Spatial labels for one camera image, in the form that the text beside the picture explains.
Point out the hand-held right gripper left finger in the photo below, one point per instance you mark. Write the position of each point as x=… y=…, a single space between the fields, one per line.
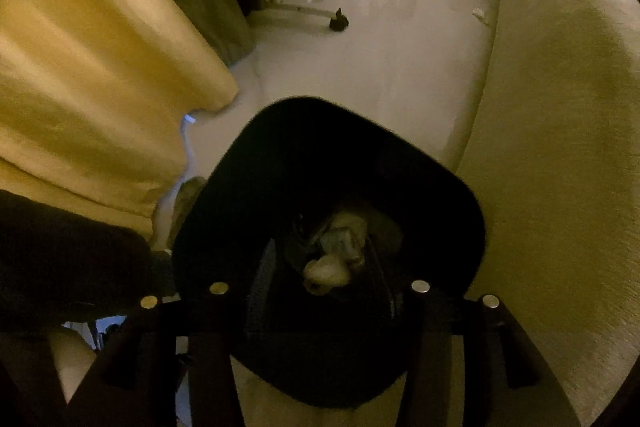
x=212 y=357

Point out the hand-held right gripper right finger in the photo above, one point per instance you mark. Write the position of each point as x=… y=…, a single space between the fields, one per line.
x=430 y=357

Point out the white tissue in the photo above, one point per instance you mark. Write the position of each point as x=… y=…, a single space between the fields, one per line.
x=327 y=276

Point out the white socks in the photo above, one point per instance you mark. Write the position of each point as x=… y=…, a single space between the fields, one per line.
x=346 y=231

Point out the black felt bin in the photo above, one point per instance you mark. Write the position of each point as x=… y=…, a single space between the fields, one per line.
x=340 y=147

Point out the dark fuzzy cloth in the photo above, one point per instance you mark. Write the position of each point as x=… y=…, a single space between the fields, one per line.
x=65 y=257

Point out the cream sofa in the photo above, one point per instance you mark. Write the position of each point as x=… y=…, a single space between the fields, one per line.
x=560 y=107

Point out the yellow blanket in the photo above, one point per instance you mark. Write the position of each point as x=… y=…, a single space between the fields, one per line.
x=100 y=72

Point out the white paper scrap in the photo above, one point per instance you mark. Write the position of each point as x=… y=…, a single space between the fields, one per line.
x=480 y=16

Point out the white rack base with caster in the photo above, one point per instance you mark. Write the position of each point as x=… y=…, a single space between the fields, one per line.
x=300 y=9

